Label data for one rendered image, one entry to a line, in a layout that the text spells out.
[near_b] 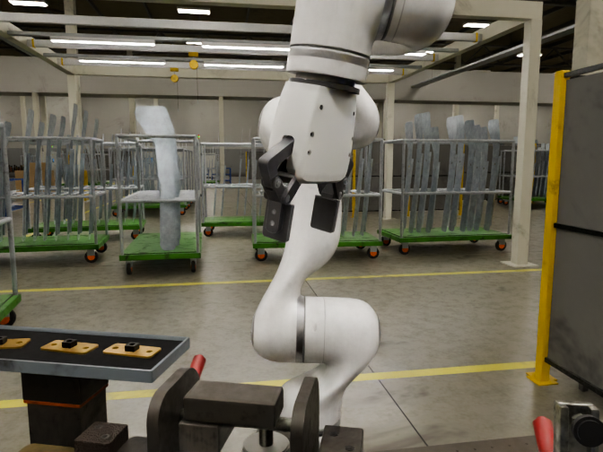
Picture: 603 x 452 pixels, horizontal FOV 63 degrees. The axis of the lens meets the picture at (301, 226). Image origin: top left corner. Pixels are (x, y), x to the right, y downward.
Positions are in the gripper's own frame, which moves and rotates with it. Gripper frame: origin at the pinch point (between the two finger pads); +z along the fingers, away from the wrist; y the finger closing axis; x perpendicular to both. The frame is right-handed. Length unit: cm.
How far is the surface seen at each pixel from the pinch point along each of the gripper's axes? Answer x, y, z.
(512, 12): -154, -660, -184
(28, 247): -625, -303, 221
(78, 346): -36.9, 1.8, 29.4
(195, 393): -6.8, 6.4, 21.5
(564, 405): 28.9, -8.5, 12.0
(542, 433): 27.6, -16.5, 19.9
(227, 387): -4.6, 3.2, 21.1
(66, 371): -31.0, 7.3, 29.2
